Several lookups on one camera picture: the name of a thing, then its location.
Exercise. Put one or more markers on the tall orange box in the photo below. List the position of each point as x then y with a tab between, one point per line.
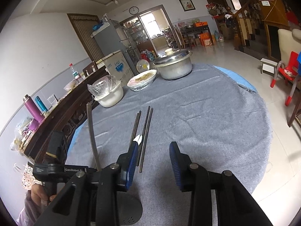
207	39

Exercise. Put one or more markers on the plastic food bags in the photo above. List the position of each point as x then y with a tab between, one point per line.
21	134

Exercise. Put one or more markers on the wrapped bowl of food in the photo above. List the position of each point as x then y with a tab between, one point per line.
142	78

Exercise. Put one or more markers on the white chest freezer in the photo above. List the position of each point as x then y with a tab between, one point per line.
117	67

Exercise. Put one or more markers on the round wall clock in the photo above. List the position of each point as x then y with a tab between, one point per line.
133	10

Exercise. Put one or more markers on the flat orange box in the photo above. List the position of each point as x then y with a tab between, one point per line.
200	24

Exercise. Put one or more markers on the person's left forearm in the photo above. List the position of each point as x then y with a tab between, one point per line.
31	213

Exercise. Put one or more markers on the carved dark wooden sideboard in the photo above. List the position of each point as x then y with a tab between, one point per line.
68	108

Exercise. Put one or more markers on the white step stool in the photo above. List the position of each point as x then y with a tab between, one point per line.
268	67

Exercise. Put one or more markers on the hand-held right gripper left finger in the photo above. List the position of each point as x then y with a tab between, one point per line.
132	163

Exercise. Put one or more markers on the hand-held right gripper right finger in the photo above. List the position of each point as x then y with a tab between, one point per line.
175	166

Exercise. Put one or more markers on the black perforated round holder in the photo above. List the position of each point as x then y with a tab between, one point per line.
131	213

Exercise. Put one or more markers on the aluminium pot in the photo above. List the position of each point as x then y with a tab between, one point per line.
175	71

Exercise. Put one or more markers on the red child chair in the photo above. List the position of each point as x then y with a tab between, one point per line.
292	66

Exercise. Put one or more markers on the bagged food bowl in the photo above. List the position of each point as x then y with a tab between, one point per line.
70	86

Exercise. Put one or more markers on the wooden staircase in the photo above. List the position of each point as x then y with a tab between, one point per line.
258	23

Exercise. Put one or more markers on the person's left hand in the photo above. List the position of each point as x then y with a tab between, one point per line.
38	193

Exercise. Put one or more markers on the teal water bottle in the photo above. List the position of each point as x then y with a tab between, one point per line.
41	103

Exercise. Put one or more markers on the grey refrigerator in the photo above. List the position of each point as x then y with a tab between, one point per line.
110	37

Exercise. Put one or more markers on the clear water jug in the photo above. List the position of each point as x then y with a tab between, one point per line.
218	36

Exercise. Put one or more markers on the purple thermos flask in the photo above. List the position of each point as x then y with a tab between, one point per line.
33	109

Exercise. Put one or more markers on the blue tablecloth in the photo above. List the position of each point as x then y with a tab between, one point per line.
242	80

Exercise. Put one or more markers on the dark wooden side table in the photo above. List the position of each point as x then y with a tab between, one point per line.
197	29

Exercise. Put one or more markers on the shelf of jars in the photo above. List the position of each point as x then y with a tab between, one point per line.
136	35

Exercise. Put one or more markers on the framed wall picture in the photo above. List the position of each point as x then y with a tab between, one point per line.
187	4

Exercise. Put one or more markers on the clear plastic container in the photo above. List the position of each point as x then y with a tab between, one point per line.
53	100

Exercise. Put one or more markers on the dark wooden chair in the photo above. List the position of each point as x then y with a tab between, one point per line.
90	68

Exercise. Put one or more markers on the dark chopstick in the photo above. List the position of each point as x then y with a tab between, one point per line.
94	141
147	141
134	130
138	122
145	127

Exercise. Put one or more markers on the brown wooden door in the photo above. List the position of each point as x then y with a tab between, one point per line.
81	33

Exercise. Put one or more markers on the red-capped plastic bottle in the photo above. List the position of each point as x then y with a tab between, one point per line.
74	73

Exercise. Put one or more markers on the grey tablecloth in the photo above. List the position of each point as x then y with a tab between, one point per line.
199	117

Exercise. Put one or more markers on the white inner pot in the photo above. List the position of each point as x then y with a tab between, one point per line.
110	98

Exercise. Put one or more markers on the metal pot lid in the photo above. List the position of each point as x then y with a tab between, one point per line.
175	56

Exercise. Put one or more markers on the cream armchair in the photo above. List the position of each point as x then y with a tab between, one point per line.
285	44

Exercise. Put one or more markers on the small white fan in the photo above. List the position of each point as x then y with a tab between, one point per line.
143	66

